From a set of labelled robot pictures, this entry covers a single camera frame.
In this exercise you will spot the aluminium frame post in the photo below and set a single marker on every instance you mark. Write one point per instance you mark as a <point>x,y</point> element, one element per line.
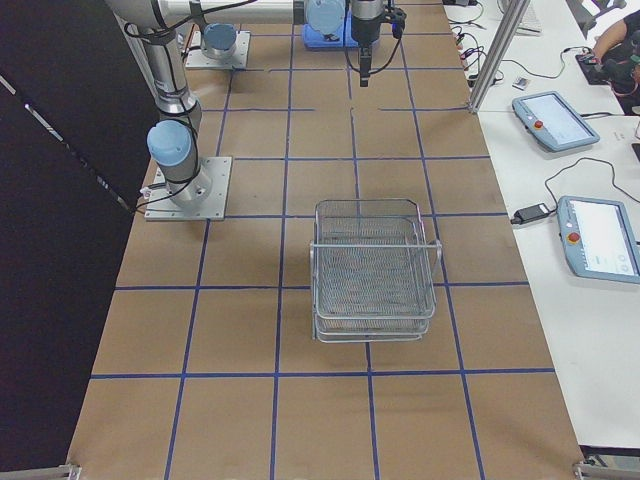
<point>500,44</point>

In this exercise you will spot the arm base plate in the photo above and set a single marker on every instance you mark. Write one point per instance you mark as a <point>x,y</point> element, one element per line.
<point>202,56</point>
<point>204,198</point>

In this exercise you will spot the far blue teach pendant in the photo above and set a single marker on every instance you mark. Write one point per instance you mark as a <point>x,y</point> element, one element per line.
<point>552,121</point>

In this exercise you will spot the black power adapter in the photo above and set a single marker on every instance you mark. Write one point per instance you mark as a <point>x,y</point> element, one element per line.
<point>531,214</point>

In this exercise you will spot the blue teach pendant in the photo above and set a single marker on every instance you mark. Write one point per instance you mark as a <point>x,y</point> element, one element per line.
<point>552,121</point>
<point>597,238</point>

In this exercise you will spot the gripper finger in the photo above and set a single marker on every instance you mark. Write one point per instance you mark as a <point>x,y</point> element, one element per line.
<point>365,54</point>

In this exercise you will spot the person at desk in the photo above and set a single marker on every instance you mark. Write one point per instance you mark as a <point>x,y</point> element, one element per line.
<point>617,48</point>

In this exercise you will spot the blue plastic tray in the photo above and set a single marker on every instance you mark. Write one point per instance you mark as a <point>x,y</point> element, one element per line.
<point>314,40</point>

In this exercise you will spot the near blue teach pendant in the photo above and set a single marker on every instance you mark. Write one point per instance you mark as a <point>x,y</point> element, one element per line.
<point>597,238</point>

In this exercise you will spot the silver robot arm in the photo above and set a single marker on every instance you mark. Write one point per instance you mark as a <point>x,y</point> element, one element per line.
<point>218,40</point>
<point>172,143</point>

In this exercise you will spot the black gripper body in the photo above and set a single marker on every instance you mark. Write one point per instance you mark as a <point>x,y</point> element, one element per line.
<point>364,26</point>

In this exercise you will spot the silver wire mesh shelf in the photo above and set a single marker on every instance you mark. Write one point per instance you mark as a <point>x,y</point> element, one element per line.
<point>371,271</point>

